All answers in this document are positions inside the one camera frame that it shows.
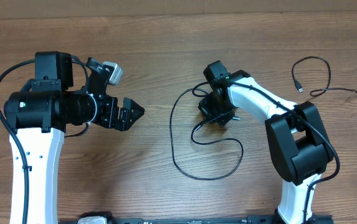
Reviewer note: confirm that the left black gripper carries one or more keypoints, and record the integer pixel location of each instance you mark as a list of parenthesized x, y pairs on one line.
[(109, 121)]

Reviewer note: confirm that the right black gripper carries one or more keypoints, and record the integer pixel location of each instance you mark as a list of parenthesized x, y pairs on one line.
[(205, 106)]

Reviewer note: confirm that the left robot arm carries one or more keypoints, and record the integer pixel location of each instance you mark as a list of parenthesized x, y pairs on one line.
[(36, 118)]

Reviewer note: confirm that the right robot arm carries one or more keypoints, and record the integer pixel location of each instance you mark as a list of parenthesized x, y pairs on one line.
[(299, 146)]

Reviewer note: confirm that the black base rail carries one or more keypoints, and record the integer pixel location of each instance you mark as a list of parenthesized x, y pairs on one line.
[(190, 221)]

